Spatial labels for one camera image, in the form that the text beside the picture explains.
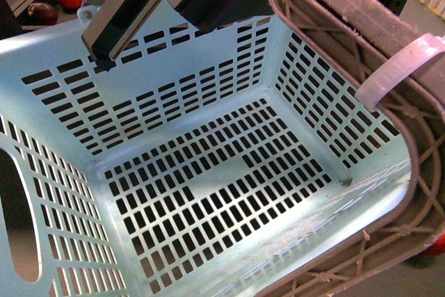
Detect light blue plastic basket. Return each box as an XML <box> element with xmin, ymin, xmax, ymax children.
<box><xmin>1</xmin><ymin>2</ymin><xmax>411</xmax><ymax>296</ymax></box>

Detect red apple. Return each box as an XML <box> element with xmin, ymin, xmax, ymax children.
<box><xmin>422</xmin><ymin>233</ymin><xmax>445</xmax><ymax>256</ymax></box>

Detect dark purple eggplant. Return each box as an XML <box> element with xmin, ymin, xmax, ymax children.
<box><xmin>27</xmin><ymin>3</ymin><xmax>58</xmax><ymax>26</ymax></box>

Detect white zip tie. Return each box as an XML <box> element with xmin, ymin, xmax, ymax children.
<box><xmin>355</xmin><ymin>33</ymin><xmax>444</xmax><ymax>112</ymax></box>

